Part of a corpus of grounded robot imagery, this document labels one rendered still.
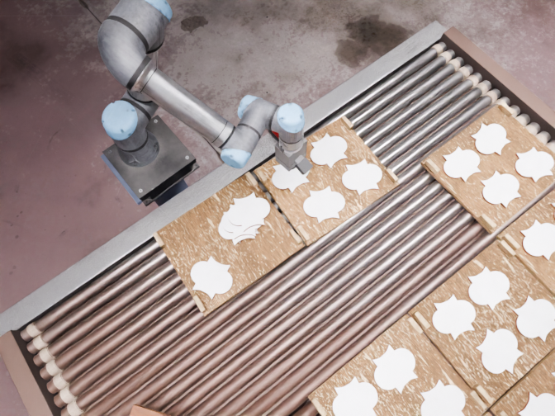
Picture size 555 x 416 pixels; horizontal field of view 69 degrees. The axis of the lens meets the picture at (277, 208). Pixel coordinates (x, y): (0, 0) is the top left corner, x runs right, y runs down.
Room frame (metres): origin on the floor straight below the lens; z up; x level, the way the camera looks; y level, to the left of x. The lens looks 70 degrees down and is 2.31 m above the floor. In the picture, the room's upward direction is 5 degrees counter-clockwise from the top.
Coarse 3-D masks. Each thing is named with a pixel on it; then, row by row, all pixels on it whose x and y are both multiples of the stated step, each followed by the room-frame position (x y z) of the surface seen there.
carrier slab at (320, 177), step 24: (336, 120) 0.85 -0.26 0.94; (360, 144) 0.73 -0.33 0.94; (264, 168) 0.66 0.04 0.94; (312, 168) 0.65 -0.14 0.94; (336, 168) 0.64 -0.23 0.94; (384, 168) 0.62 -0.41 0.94; (288, 192) 0.56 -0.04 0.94; (384, 192) 0.53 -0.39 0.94; (288, 216) 0.47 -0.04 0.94; (312, 240) 0.37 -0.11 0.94
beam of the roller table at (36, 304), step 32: (384, 64) 1.10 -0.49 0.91; (352, 96) 0.96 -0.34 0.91; (256, 160) 0.71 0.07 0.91; (192, 192) 0.60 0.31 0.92; (160, 224) 0.49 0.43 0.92; (96, 256) 0.39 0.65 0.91; (128, 256) 0.38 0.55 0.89; (64, 288) 0.28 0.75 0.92; (0, 320) 0.19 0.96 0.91; (32, 320) 0.18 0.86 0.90
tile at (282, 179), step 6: (276, 168) 0.65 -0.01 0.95; (282, 168) 0.65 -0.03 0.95; (294, 168) 0.65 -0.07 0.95; (276, 174) 0.63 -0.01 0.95; (282, 174) 0.63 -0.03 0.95; (288, 174) 0.63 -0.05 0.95; (294, 174) 0.62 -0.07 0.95; (300, 174) 0.62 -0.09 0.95; (306, 174) 0.62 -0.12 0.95; (276, 180) 0.61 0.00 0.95; (282, 180) 0.61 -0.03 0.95; (288, 180) 0.60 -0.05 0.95; (294, 180) 0.60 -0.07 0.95; (300, 180) 0.60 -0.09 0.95; (306, 180) 0.60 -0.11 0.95; (276, 186) 0.58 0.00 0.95; (282, 186) 0.58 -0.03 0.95; (288, 186) 0.58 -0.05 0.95; (294, 186) 0.58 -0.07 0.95
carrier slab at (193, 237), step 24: (216, 192) 0.58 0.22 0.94; (240, 192) 0.57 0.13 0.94; (192, 216) 0.50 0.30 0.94; (216, 216) 0.49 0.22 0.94; (168, 240) 0.42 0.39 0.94; (192, 240) 0.41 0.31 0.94; (216, 240) 0.40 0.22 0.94; (264, 240) 0.39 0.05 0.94; (288, 240) 0.38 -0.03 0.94; (192, 264) 0.32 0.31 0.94; (240, 264) 0.31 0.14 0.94; (264, 264) 0.30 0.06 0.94; (192, 288) 0.24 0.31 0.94; (240, 288) 0.23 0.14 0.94
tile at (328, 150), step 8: (328, 136) 0.77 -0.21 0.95; (336, 136) 0.77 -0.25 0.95; (312, 144) 0.74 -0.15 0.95; (320, 144) 0.74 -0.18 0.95; (328, 144) 0.74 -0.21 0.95; (336, 144) 0.73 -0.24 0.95; (344, 144) 0.73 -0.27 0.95; (312, 152) 0.71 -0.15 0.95; (320, 152) 0.71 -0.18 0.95; (328, 152) 0.70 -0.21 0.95; (336, 152) 0.70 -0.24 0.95; (344, 152) 0.70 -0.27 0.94; (312, 160) 0.68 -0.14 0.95; (320, 160) 0.67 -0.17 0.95; (328, 160) 0.67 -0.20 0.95; (336, 160) 0.67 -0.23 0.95
